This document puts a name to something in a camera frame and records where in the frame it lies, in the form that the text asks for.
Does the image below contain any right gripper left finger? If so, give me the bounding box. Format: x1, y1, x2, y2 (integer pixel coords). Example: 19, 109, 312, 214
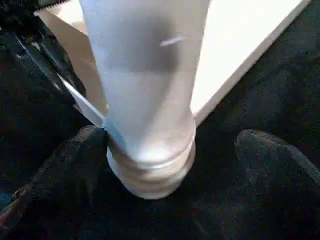
0, 125, 109, 240

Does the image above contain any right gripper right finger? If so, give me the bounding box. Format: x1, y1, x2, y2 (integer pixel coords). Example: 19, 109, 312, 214
234, 129, 320, 240

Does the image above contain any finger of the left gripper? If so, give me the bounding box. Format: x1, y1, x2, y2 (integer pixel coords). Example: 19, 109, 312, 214
31, 31, 87, 102

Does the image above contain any white plastic table leg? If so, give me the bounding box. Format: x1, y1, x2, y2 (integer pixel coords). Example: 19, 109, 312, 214
79, 0, 211, 200

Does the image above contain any white plastic table top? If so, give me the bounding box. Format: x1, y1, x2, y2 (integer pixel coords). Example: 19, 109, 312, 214
37, 0, 312, 129

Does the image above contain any black work mat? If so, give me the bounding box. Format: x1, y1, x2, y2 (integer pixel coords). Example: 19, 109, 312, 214
0, 0, 320, 240

